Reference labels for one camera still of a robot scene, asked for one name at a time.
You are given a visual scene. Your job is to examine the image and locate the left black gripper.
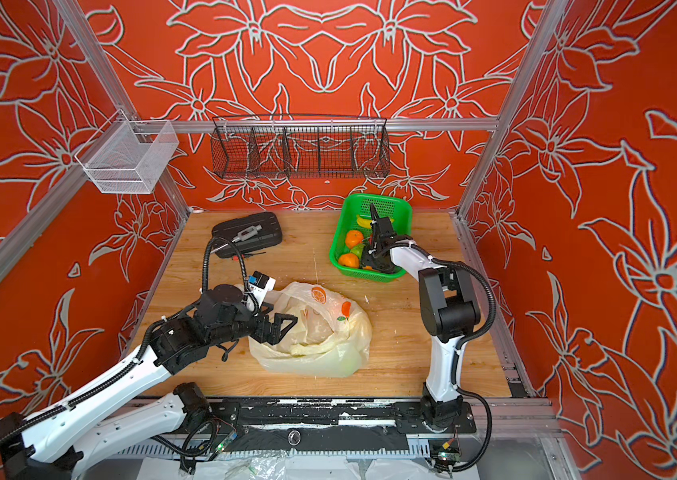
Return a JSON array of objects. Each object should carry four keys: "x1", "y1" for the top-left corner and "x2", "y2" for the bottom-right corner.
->
[{"x1": 211, "y1": 298, "x2": 300, "y2": 346}]

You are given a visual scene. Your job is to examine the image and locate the light green crinkled fruit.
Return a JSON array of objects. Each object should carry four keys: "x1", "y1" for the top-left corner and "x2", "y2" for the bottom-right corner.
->
[{"x1": 350, "y1": 243, "x2": 366, "y2": 259}]

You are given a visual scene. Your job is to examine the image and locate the orange fruit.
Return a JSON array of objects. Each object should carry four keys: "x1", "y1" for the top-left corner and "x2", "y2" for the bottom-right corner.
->
[
  {"x1": 338, "y1": 252, "x2": 360, "y2": 269},
  {"x1": 344, "y1": 230, "x2": 364, "y2": 250}
]

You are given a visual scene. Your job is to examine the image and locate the translucent plastic bag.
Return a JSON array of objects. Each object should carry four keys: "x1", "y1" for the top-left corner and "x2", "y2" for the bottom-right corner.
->
[{"x1": 250, "y1": 282, "x2": 372, "y2": 378}]

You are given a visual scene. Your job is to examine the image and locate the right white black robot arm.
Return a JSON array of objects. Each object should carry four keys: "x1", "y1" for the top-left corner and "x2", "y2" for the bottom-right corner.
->
[{"x1": 360, "y1": 216, "x2": 497, "y2": 431}]

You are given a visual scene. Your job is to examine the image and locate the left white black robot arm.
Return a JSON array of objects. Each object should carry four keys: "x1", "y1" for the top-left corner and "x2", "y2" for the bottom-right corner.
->
[{"x1": 0, "y1": 237, "x2": 298, "y2": 479}]

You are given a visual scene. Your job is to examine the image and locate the green plastic basket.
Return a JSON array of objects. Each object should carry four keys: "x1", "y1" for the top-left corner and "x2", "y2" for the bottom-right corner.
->
[{"x1": 330, "y1": 194, "x2": 412, "y2": 283}]

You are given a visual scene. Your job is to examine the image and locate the yellow banana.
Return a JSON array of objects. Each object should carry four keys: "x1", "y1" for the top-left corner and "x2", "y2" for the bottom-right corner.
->
[{"x1": 355, "y1": 215, "x2": 395, "y2": 230}]

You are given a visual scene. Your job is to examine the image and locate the black tool case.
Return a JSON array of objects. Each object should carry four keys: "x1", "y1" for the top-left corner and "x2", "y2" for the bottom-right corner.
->
[{"x1": 212, "y1": 212, "x2": 284, "y2": 254}]

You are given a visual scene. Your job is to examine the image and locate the silver ratchet screwdriver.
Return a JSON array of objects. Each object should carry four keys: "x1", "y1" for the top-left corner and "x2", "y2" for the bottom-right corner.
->
[{"x1": 232, "y1": 225, "x2": 262, "y2": 243}]

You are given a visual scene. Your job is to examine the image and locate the small circuit board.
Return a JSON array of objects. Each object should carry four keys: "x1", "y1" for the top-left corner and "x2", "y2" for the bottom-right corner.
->
[{"x1": 430, "y1": 441, "x2": 461, "y2": 475}]

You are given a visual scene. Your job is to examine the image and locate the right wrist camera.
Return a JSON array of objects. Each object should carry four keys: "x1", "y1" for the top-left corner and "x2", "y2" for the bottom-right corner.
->
[{"x1": 368, "y1": 203, "x2": 392, "y2": 233}]

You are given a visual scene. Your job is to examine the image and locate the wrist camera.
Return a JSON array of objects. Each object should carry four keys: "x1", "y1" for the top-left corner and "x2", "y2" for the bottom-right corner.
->
[
  {"x1": 368, "y1": 203, "x2": 392, "y2": 233},
  {"x1": 199, "y1": 271, "x2": 278, "y2": 319}
]

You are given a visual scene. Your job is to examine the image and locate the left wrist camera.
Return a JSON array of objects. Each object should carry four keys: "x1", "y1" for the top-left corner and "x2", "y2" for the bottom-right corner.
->
[{"x1": 199, "y1": 271, "x2": 278, "y2": 319}]

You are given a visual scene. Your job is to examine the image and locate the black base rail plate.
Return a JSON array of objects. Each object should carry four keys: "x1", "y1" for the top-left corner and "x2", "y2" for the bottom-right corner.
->
[{"x1": 192, "y1": 397, "x2": 476, "y2": 458}]

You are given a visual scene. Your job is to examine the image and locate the black wire wall basket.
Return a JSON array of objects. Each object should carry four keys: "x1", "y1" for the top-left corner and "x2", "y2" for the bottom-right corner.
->
[{"x1": 210, "y1": 115, "x2": 391, "y2": 179}]

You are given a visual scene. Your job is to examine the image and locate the white wire mesh basket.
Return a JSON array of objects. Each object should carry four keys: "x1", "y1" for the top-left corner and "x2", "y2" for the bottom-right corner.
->
[{"x1": 74, "y1": 109, "x2": 180, "y2": 195}]

